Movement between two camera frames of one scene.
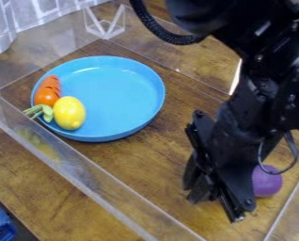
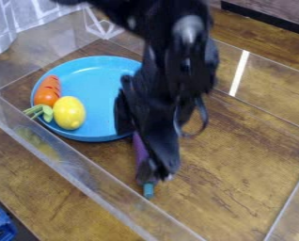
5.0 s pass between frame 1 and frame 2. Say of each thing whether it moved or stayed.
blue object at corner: stayed
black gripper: moved
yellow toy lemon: stayed
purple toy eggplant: moved
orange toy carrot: stayed
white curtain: stayed
